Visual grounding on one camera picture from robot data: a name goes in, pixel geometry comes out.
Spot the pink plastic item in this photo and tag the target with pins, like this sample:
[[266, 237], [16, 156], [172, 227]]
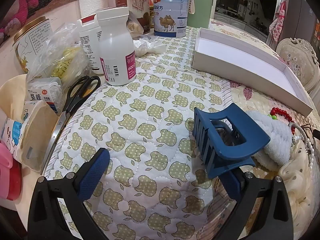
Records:
[[8, 175]]

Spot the pink floral hanging cloth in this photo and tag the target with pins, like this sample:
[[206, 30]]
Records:
[[277, 22]]

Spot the pale blue fluffy scrunchie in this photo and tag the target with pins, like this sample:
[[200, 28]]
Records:
[[275, 140]]

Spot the white cardboard box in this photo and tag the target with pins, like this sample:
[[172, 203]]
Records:
[[250, 62]]

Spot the small white pill bottle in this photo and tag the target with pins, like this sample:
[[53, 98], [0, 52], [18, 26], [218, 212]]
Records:
[[88, 37]]

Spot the clear floss pick box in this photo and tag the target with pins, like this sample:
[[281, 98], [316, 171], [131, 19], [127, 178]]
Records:
[[45, 90]]

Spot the clear plastic bag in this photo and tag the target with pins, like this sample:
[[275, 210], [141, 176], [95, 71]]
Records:
[[65, 57]]

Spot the gold lid tin can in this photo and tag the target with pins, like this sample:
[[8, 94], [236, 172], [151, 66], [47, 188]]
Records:
[[30, 37]]

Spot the small snack bag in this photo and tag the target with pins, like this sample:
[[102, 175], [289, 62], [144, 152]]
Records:
[[135, 26]]

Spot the blue lid milk powder can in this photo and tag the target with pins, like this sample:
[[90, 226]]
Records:
[[170, 10]]

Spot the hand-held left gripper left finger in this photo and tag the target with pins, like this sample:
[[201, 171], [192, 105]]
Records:
[[96, 170]]

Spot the floral quilted tablecloth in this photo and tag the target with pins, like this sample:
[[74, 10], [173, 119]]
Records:
[[250, 97]]

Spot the blue hair claw clip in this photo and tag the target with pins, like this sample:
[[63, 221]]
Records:
[[250, 130]]

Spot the green thermos flask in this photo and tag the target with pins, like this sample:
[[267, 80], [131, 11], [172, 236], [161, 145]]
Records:
[[200, 5]]

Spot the cream organza scrunchie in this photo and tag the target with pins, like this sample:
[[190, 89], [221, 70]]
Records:
[[297, 175]]

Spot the cream ornate chair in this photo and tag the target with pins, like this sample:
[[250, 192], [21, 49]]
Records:
[[300, 60]]

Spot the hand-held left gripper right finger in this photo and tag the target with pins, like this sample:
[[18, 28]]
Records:
[[231, 183]]

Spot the large white pill bottle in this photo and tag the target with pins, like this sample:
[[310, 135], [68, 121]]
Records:
[[115, 47]]

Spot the crumpled white tissue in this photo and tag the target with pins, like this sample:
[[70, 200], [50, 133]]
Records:
[[147, 46]]

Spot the grey refrigerator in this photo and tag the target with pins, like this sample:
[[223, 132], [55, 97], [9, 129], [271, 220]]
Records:
[[300, 17]]

